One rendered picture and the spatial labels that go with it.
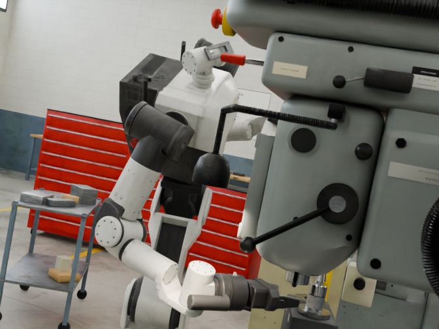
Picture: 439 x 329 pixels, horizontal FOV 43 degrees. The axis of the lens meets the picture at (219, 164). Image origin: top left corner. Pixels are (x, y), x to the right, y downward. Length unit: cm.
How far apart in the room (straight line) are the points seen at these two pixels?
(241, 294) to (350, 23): 69
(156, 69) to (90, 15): 1015
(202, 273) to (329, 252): 39
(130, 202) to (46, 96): 1059
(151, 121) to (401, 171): 67
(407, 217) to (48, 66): 1128
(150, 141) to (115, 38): 1005
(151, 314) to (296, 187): 83
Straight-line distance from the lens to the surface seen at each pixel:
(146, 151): 140
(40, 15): 1234
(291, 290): 290
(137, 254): 140
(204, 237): 589
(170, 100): 151
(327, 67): 98
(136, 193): 142
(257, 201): 109
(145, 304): 169
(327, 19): 99
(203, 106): 148
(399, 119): 98
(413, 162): 97
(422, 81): 98
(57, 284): 408
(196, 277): 131
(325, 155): 99
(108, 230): 141
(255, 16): 101
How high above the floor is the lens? 153
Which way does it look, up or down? 3 degrees down
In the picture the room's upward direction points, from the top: 11 degrees clockwise
